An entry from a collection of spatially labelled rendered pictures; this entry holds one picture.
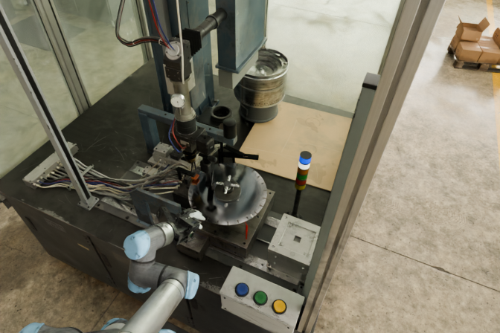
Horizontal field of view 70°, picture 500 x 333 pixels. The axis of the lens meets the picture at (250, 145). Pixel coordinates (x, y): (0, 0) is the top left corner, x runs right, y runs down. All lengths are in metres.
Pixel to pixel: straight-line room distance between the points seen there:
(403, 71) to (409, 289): 2.08
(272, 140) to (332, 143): 0.34
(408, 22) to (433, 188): 2.63
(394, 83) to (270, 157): 1.39
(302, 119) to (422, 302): 1.31
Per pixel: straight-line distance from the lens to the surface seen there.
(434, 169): 3.27
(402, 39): 0.54
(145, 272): 1.18
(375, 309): 2.42
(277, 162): 1.89
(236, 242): 1.49
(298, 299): 1.35
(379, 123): 0.63
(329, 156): 1.97
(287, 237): 1.46
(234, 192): 1.49
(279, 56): 2.08
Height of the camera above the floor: 2.14
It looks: 45 degrees down
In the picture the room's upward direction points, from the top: 2 degrees clockwise
